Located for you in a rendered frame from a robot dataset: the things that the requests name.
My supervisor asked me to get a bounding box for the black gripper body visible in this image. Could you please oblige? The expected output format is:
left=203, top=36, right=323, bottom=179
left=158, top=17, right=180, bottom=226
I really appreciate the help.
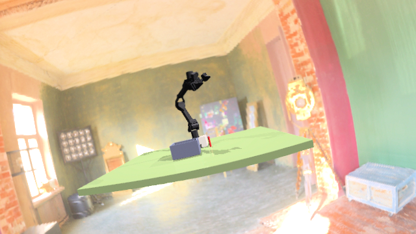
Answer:
left=189, top=73, right=206, bottom=91

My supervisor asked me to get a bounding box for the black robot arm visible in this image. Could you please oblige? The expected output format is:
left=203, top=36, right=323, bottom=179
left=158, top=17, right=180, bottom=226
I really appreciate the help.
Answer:
left=175, top=71, right=200, bottom=138

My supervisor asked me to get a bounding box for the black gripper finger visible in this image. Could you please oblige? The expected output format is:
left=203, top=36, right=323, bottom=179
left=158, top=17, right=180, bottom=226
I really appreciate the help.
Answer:
left=203, top=73, right=210, bottom=81
left=192, top=82, right=203, bottom=90

